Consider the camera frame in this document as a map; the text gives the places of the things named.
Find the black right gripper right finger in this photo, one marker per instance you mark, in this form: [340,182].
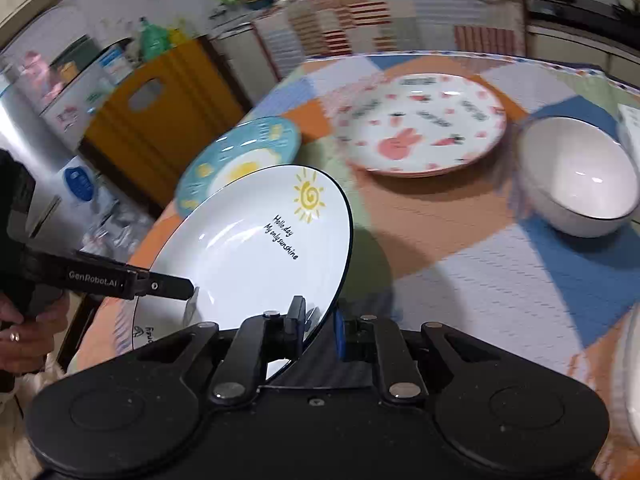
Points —
[379,342]

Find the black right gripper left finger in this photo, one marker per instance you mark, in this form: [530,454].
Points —
[259,341]

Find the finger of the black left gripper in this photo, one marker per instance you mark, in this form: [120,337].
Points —
[163,285]

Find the white sun plate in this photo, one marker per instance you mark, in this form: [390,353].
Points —
[253,246]

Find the teal egg plate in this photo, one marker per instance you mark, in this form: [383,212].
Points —
[254,145]

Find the white bowl dark rim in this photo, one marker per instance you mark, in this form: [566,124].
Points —
[576,176]

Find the person's left hand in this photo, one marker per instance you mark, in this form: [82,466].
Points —
[25,345]

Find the white refrigerator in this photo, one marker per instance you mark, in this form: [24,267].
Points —
[52,85]

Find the orange wooden chair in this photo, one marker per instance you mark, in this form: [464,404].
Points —
[160,117]

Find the patchwork tablecloth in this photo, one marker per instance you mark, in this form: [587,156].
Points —
[463,248]

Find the patchwork counter cloth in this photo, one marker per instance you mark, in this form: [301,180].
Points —
[304,29]

